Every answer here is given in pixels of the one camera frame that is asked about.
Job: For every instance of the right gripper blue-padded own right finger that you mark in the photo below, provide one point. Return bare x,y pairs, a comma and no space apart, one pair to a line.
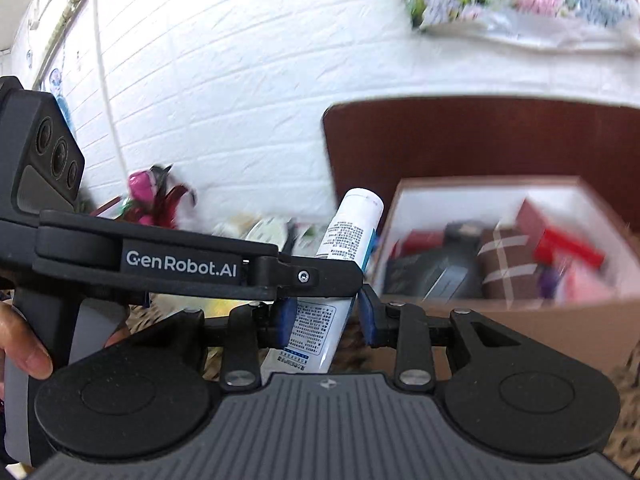
372,317

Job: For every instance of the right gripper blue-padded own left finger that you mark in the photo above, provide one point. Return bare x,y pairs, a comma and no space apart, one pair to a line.
284,315

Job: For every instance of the white cream tube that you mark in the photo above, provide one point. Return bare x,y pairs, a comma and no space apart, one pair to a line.
323,312

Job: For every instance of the brown checkered pouch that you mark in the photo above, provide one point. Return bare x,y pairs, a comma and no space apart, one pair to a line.
508,268

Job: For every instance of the black UGREEN charger box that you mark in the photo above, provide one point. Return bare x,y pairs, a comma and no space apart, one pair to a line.
444,273

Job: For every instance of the person's left hand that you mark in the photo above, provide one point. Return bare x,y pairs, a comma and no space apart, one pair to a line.
21,347

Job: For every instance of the letter-patterned brown tablecloth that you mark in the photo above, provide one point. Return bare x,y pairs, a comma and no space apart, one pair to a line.
353,356

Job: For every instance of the pink water bottle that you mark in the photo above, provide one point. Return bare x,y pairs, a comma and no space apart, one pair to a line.
143,187

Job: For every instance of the dark red wooden headboard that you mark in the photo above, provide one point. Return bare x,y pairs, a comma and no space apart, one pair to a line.
376,143

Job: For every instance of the pink cardboard storage box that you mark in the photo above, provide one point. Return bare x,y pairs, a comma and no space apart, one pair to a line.
592,316

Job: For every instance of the red gift box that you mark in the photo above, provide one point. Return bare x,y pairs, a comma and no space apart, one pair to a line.
553,239

